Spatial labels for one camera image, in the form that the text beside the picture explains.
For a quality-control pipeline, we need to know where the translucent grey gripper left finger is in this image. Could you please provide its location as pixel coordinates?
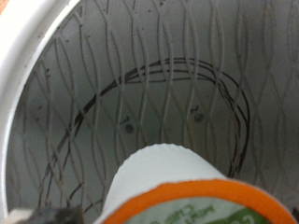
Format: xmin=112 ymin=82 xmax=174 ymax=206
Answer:
xmin=0 ymin=204 xmax=86 ymax=224

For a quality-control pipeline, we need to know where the translucent grey gripper right finger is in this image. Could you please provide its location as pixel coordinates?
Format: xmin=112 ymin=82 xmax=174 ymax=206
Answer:
xmin=291 ymin=205 xmax=299 ymax=224

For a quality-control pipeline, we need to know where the white coffee pod orange rim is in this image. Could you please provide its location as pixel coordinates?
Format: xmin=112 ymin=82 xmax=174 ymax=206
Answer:
xmin=93 ymin=143 xmax=298 ymax=224

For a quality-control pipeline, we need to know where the white two-tier turntable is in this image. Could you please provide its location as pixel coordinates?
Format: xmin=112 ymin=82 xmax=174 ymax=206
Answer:
xmin=0 ymin=0 xmax=299 ymax=224

